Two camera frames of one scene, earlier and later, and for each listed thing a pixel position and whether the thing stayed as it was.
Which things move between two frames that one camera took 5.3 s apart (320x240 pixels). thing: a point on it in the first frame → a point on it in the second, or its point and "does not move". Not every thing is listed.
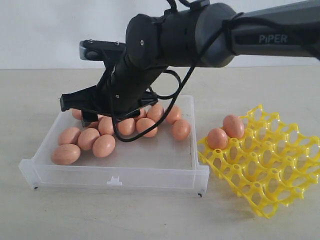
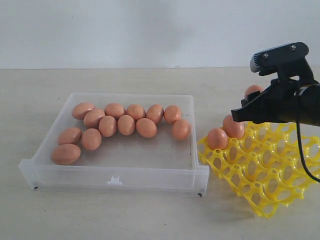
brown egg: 180,129 does not move
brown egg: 65,154 does not move
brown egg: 126,126 does not move
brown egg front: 103,146 → 252,89
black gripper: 108,51 → 289,60
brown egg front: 233,126 does not move
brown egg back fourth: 155,112 does not move
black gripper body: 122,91 → 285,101
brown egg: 217,138 does not move
